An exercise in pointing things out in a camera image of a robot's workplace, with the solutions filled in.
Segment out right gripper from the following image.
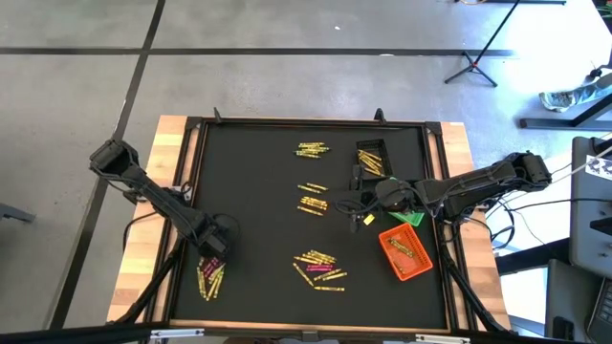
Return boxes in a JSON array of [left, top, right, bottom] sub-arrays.
[[338, 163, 383, 236]]

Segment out green-yellow crayon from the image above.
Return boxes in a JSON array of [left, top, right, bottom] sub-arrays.
[[293, 261, 316, 287], [391, 241, 416, 260], [387, 237, 413, 256]]

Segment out black plastic basket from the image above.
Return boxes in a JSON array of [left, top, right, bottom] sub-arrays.
[[355, 138, 394, 179]]

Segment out green plastic basket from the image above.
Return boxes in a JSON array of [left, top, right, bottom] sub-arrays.
[[386, 175, 426, 228]]

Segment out orange plastic basket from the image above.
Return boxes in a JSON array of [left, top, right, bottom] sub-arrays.
[[378, 222, 434, 282]]

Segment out black tripod stand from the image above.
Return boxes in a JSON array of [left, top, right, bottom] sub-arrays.
[[444, 0, 522, 89]]

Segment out grey chair leg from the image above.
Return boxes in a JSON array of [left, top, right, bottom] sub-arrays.
[[0, 202, 37, 225]]

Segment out person's shoe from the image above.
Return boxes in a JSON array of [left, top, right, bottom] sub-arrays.
[[538, 90, 578, 114]]

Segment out black desk base bar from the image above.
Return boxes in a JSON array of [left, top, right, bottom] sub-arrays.
[[519, 93, 612, 132]]

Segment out grey office desk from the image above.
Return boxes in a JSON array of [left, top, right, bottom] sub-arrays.
[[568, 136, 612, 279]]

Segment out grey keyboard tray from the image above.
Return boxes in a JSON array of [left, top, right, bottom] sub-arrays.
[[544, 259, 604, 344]]

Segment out person's leg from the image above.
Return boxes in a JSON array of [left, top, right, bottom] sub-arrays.
[[571, 71, 612, 109]]

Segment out black keyboard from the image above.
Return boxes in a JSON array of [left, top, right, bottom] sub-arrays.
[[586, 278, 612, 344]]

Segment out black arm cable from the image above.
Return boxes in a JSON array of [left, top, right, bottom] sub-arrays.
[[121, 208, 164, 253], [477, 209, 517, 253]]

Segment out silver aluminium bracket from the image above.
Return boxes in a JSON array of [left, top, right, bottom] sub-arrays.
[[149, 328, 206, 341], [414, 333, 470, 344]]

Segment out white cable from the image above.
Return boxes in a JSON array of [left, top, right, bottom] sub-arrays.
[[549, 142, 612, 190]]

